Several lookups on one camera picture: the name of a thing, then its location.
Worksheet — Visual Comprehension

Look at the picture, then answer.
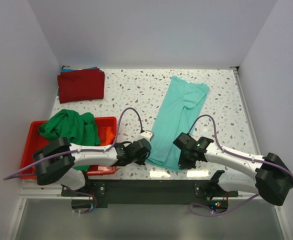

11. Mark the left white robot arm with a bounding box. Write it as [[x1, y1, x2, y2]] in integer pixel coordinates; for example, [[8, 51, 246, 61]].
[[32, 136, 152, 191]]

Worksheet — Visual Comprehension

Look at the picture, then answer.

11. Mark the folded dark red t shirt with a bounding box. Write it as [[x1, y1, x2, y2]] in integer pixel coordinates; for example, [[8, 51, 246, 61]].
[[57, 69, 105, 104]]

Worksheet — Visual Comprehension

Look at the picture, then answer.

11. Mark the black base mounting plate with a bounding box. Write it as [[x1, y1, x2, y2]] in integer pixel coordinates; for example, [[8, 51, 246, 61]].
[[60, 179, 239, 210]]

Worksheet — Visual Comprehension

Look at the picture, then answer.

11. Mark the green t shirt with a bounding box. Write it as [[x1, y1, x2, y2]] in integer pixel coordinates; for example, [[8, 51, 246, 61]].
[[38, 109, 101, 173]]

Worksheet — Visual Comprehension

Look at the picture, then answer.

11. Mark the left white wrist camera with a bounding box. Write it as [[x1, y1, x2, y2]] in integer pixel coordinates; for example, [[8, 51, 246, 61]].
[[139, 130, 155, 142]]

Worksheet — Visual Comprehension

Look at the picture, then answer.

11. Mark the purple cable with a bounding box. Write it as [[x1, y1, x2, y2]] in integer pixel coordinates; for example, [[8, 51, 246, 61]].
[[3, 107, 147, 215], [188, 114, 293, 218]]

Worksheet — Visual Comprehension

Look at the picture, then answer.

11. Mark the orange t shirt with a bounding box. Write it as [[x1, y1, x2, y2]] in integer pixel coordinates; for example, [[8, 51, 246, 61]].
[[98, 126, 115, 146]]

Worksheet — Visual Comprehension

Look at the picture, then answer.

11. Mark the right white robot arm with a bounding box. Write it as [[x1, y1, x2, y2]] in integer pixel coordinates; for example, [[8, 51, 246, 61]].
[[173, 132, 293, 206]]

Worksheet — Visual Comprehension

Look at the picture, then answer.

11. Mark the folded blue t shirt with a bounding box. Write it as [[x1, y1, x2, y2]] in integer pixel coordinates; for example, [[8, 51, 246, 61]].
[[56, 66, 105, 96]]

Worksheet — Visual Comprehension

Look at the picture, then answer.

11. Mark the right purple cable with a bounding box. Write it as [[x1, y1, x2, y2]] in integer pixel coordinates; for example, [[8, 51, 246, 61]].
[[188, 114, 293, 218]]

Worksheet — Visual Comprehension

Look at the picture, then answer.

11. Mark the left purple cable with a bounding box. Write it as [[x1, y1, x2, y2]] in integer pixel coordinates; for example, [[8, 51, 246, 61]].
[[3, 107, 147, 215]]

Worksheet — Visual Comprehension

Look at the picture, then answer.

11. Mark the teal t shirt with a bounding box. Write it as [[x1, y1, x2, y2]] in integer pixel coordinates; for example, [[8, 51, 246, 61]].
[[146, 76, 210, 172]]

